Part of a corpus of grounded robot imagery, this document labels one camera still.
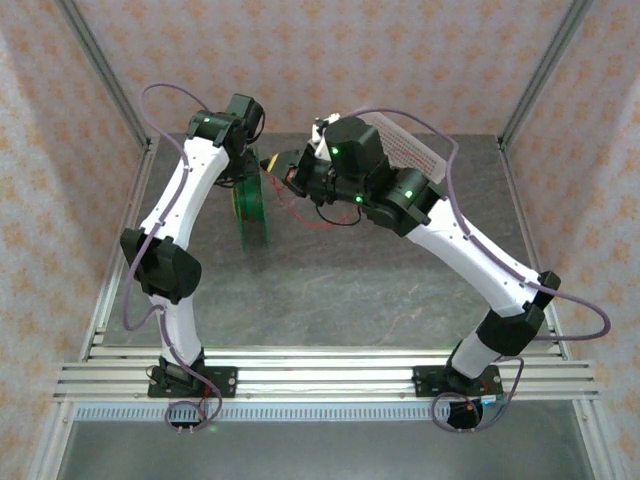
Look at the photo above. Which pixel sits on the aluminium frame post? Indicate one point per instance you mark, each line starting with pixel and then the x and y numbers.
pixel 545 75
pixel 102 75

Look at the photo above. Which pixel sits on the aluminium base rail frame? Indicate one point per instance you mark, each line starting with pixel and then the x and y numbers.
pixel 325 380

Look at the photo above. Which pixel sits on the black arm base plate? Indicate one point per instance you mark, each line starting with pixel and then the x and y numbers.
pixel 225 382
pixel 425 380

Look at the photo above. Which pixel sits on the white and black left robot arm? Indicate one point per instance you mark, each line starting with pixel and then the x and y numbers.
pixel 195 180

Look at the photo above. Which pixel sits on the grey metal sheet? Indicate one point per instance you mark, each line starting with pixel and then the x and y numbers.
pixel 325 450

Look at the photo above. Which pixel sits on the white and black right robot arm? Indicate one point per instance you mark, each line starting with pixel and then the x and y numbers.
pixel 475 250

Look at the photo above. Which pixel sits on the white perforated plastic basket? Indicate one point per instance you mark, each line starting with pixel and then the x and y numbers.
pixel 405 135

